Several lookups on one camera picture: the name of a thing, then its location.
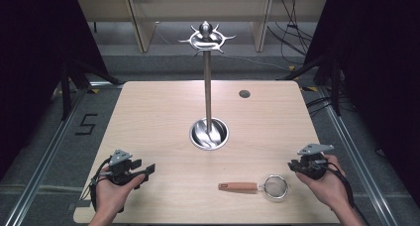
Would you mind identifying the black floor cables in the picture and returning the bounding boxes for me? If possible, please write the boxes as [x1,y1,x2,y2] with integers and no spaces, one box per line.
[265,0,315,66]

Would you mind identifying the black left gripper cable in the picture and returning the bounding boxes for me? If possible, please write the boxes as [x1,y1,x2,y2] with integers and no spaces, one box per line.
[79,157,113,214]

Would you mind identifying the dark curtain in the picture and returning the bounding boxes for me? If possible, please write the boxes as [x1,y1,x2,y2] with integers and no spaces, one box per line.
[301,0,420,200]
[0,0,110,182]

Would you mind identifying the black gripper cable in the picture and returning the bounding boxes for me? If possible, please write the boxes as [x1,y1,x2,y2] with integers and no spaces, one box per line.
[79,157,113,214]
[326,162,371,226]

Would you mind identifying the person's left hand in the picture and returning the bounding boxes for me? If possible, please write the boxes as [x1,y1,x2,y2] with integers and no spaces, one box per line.
[94,166,147,221]

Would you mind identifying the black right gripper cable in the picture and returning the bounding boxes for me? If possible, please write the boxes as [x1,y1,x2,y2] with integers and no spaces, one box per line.
[326,162,371,226]

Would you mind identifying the black tripod stand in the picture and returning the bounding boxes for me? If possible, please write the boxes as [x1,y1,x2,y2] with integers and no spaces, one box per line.
[276,51,345,117]
[57,52,125,122]

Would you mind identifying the mesh strainer with wooden handle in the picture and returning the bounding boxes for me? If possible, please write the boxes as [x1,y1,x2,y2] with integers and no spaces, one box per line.
[217,173,290,201]

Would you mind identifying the black tape floor mark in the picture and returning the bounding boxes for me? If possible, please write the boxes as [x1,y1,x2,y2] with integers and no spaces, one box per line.
[74,113,99,137]

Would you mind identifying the steel utensil stand with hooks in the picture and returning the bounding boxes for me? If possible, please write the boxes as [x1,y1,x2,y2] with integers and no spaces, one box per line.
[177,20,238,152]

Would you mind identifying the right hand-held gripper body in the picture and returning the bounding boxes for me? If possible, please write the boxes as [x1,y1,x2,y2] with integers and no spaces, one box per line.
[294,143,335,181]

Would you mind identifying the aluminium floor rail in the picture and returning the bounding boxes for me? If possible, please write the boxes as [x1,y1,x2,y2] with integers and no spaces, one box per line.
[298,85,399,226]
[3,81,124,226]

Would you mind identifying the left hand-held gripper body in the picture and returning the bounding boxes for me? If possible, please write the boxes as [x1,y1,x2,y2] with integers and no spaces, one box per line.
[104,149,141,187]

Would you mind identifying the person's right hand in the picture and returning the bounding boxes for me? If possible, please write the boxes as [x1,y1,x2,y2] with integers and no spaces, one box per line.
[295,154,352,212]

